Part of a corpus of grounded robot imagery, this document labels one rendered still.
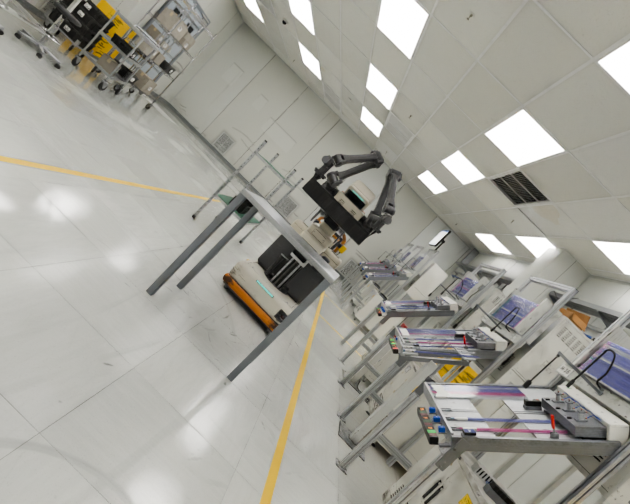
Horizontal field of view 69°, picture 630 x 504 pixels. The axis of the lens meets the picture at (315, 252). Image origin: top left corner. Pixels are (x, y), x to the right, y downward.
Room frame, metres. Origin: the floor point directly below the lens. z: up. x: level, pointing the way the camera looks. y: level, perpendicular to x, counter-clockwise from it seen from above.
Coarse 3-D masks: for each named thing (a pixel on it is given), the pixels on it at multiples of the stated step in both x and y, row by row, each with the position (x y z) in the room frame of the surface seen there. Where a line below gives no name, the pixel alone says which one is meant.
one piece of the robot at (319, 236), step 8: (336, 192) 3.66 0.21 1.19; (344, 200) 3.64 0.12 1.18; (352, 208) 3.63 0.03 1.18; (328, 216) 3.65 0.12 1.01; (360, 216) 3.63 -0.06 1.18; (312, 224) 3.66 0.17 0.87; (320, 224) 3.68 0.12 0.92; (336, 224) 3.64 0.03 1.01; (304, 232) 3.62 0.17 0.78; (312, 232) 3.65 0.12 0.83; (320, 232) 3.64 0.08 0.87; (328, 232) 3.67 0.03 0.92; (312, 240) 3.61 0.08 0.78; (320, 240) 3.65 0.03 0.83; (328, 240) 3.64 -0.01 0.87; (320, 248) 3.60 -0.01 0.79
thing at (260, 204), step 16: (240, 192) 2.49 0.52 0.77; (256, 208) 2.90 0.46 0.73; (272, 208) 2.87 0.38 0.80; (240, 224) 2.90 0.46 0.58; (272, 224) 2.47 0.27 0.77; (288, 224) 2.87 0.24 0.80; (224, 240) 2.90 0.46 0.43; (288, 240) 2.46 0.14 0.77; (304, 240) 2.87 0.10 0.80; (208, 256) 2.90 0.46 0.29; (304, 256) 2.45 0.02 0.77; (320, 256) 2.87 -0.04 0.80; (192, 272) 2.90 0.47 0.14; (320, 272) 2.44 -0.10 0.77; (336, 272) 2.87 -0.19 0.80; (320, 288) 2.43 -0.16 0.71; (304, 304) 2.43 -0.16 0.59; (288, 320) 2.43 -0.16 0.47; (272, 336) 2.43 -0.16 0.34; (256, 352) 2.43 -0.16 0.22; (240, 368) 2.43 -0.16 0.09
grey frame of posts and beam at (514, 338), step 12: (564, 300) 3.39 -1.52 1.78; (480, 324) 4.15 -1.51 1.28; (492, 324) 3.87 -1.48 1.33; (540, 324) 3.39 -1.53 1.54; (504, 336) 3.56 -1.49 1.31; (516, 336) 3.40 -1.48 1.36; (528, 336) 3.39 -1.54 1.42; (516, 348) 3.39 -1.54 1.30; (396, 360) 3.42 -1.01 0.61; (504, 360) 3.39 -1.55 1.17; (384, 372) 3.41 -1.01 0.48; (432, 372) 4.13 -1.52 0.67; (372, 384) 3.40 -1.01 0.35; (360, 396) 3.39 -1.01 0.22; (348, 408) 3.39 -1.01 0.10; (432, 420) 3.39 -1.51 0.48; (420, 432) 3.39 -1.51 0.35; (408, 444) 3.39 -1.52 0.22
